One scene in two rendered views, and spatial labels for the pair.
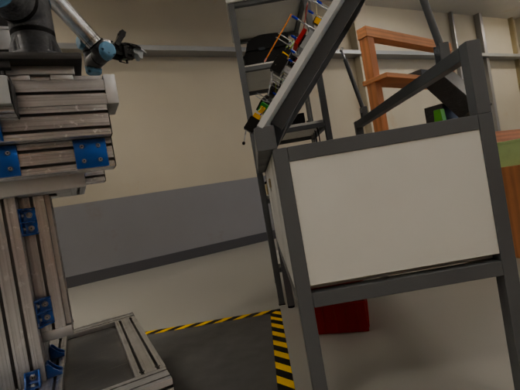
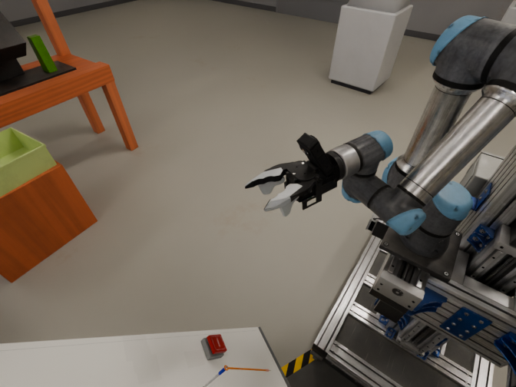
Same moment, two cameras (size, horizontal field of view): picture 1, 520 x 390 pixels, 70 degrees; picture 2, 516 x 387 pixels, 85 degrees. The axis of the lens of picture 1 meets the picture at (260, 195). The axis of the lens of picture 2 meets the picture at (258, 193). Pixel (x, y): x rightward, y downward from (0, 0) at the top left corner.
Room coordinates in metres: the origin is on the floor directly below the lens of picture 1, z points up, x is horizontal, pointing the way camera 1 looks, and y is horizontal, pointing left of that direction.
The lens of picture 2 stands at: (1.35, -0.20, 1.97)
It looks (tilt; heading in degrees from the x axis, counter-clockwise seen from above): 45 degrees down; 153
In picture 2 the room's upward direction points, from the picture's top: straight up
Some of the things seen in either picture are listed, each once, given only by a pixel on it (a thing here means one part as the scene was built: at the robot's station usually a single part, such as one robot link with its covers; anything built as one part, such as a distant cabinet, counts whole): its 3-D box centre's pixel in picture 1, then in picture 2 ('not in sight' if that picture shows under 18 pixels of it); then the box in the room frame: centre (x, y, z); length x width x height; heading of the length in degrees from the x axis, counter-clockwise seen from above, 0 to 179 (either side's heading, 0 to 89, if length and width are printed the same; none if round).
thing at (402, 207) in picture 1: (346, 199); not in sight; (1.59, -0.36, 0.60); 1.17 x 0.58 x 0.40; 0
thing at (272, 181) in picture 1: (280, 215); not in sight; (1.32, -0.06, 0.60); 0.55 x 0.03 x 0.39; 0
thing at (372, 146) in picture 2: not in sight; (365, 151); (0.98, 0.29, 1.56); 0.11 x 0.08 x 0.09; 92
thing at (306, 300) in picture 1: (351, 245); not in sight; (1.59, -0.35, 0.40); 1.18 x 0.60 x 0.80; 0
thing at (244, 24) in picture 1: (289, 152); not in sight; (2.52, -0.24, 0.92); 0.60 x 0.50 x 1.85; 0
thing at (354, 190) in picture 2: not in sight; (362, 184); (0.99, 0.29, 1.46); 0.11 x 0.08 x 0.11; 3
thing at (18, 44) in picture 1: (35, 50); (428, 230); (1.10, 0.58, 1.21); 0.15 x 0.15 x 0.10
